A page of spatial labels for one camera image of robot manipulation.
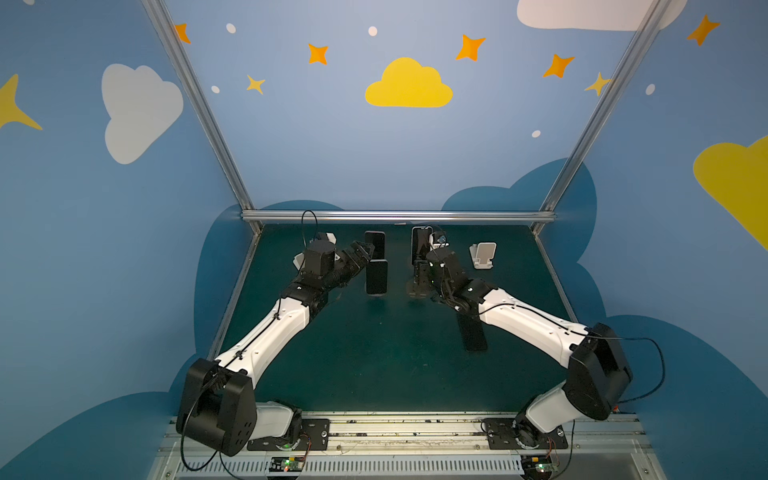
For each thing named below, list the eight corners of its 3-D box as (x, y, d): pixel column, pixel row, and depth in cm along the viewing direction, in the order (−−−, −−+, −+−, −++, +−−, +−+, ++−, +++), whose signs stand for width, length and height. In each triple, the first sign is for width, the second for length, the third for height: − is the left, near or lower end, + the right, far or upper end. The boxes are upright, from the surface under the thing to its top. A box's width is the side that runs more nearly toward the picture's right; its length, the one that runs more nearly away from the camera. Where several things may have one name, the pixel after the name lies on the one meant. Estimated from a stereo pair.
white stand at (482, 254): (473, 268, 112) (480, 251, 104) (469, 250, 118) (475, 233, 110) (490, 268, 112) (498, 251, 104) (485, 250, 118) (493, 233, 110)
